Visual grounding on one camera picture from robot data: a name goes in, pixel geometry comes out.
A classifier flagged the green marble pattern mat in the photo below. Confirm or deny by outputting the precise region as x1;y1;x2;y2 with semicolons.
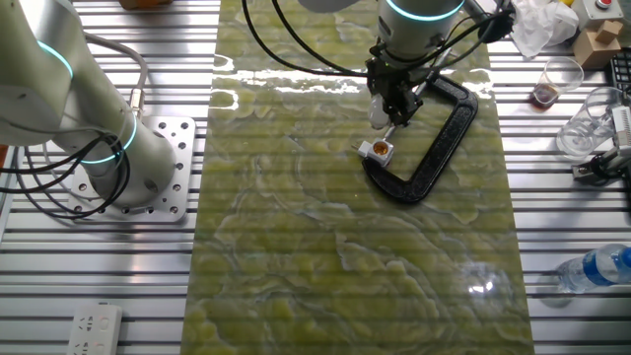
179;0;536;355

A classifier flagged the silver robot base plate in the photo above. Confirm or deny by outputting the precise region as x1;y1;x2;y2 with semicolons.
65;115;197;224

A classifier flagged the white power strip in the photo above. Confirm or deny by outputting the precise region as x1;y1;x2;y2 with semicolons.
66;302;124;355

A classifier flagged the white light bulb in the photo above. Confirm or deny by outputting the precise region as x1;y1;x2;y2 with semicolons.
368;94;391;131

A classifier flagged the clear cup with brown liquid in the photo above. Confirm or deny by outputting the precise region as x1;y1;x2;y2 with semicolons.
529;55;586;112

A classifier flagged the grey hose with metal connector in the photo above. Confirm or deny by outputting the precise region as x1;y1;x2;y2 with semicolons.
83;33;150;122

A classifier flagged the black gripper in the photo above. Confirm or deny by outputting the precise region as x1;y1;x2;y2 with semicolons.
366;54;425;128

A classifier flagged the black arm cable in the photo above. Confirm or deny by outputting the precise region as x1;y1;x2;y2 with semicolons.
240;0;370;79
269;0;514;75

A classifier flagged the white lamp socket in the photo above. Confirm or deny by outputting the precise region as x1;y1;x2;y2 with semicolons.
356;138;396;169

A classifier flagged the water bottle with blue cap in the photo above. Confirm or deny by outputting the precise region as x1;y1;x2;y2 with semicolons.
555;243;631;296

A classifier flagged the grey camera on black mount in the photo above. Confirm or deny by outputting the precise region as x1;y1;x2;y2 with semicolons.
571;105;631;187

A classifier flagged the grey emergency stop box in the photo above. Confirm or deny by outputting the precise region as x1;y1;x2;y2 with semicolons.
571;0;631;32

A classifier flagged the small cardboard box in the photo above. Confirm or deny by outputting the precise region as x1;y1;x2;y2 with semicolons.
572;29;622;70

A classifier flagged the black keyboard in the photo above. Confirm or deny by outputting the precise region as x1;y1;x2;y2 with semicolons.
608;51;631;98

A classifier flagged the black looped cable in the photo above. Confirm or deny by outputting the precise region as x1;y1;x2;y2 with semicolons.
0;132;132;222

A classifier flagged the black C-clamp with steel screw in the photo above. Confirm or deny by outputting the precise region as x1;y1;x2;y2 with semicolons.
361;46;480;205

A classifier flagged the small brown block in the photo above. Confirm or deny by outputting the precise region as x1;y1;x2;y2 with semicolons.
595;19;625;45

